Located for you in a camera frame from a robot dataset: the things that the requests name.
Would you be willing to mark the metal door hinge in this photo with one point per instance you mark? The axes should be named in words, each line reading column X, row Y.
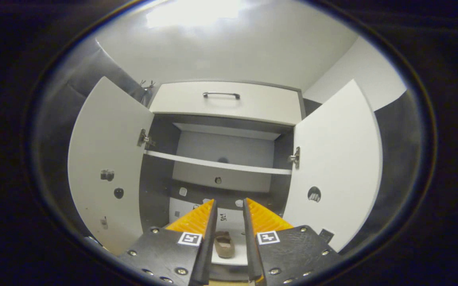
column 294, row 158
column 144, row 139

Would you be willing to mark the white cabinet shelf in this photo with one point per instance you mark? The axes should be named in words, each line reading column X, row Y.
column 197, row 161

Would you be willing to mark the brown slipper shoe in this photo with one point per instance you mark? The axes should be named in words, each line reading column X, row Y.
column 224, row 246

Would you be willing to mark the white shoe cabinet door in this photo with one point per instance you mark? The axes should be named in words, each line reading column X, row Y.
column 105, row 151
column 340, row 159

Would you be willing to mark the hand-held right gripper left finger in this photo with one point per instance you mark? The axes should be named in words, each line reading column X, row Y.
column 209, row 246

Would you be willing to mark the white shoe cabinet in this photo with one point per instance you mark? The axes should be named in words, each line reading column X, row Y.
column 225, row 151

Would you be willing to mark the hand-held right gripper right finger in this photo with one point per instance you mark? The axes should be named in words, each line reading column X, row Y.
column 251, row 246

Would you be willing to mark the white cabinet drawer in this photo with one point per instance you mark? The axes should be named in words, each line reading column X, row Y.
column 261, row 105

